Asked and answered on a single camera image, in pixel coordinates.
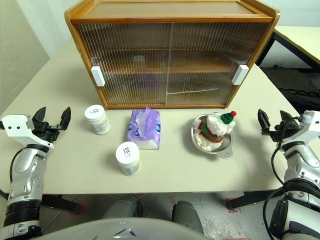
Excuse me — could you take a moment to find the dark grey rounded shape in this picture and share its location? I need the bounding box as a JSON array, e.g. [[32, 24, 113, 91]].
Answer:
[[172, 199, 205, 235]]

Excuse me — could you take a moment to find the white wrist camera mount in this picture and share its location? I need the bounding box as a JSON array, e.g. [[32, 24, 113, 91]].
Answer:
[[298, 109, 320, 150], [0, 114, 55, 151]]

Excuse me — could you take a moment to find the white table with black frame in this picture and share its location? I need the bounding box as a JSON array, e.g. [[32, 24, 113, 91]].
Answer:
[[254, 25, 320, 70]]

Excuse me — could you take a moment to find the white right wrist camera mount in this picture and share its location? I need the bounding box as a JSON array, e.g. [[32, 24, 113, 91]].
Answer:
[[298, 109, 320, 150]]

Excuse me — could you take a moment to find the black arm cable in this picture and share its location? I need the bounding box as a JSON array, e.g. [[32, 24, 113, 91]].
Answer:
[[8, 148, 23, 198], [264, 116, 305, 240]]

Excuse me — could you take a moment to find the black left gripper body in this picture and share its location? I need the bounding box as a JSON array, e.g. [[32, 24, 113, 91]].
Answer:
[[29, 119, 63, 145]]

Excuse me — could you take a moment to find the wooden cabinet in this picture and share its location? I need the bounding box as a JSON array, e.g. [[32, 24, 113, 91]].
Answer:
[[64, 0, 281, 111]]

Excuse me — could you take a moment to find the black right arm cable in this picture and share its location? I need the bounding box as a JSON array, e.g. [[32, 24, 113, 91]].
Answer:
[[264, 116, 305, 240]]

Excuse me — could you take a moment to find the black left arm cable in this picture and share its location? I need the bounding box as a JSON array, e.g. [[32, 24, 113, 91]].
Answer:
[[8, 148, 23, 198]]

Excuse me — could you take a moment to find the ribbed clear sliding door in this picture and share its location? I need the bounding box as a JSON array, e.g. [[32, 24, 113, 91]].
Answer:
[[74, 21, 174, 106], [165, 21, 269, 106]]

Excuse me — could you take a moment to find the white jar with label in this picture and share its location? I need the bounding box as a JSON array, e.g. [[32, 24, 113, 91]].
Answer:
[[84, 104, 112, 136], [115, 141, 142, 177]]

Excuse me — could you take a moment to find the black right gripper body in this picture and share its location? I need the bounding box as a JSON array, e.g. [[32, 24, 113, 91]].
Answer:
[[261, 119, 303, 149]]

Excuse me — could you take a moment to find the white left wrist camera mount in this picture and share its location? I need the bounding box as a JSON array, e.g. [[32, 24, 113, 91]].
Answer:
[[0, 114, 55, 151]]

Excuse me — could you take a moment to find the silver robot torso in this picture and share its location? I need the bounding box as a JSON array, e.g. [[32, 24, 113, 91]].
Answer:
[[41, 216, 210, 240]]

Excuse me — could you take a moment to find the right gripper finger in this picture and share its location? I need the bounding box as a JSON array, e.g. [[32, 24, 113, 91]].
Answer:
[[257, 108, 272, 131], [279, 109, 293, 123]]

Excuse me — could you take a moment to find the stainless steel bowl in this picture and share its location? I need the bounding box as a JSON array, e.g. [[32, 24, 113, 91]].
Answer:
[[191, 113, 235, 160]]

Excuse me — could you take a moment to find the purple tissue pack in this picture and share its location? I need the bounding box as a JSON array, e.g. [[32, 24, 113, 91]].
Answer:
[[126, 106, 163, 151]]

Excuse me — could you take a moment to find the red floor tape mark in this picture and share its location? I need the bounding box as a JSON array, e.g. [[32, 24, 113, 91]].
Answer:
[[224, 197, 243, 214]]

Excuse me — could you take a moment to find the white door handle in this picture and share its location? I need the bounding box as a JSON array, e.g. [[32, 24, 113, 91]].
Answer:
[[231, 64, 250, 86], [90, 65, 106, 88]]

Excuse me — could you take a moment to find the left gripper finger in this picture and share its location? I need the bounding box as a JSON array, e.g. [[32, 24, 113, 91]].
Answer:
[[58, 106, 72, 131], [32, 106, 47, 125]]

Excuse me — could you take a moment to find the white plush with green hat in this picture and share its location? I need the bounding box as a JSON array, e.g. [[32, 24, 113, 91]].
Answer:
[[196, 110, 238, 152]]

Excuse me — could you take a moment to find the black table leg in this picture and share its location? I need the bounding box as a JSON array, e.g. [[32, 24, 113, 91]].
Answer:
[[41, 194, 83, 213], [229, 191, 276, 210]]

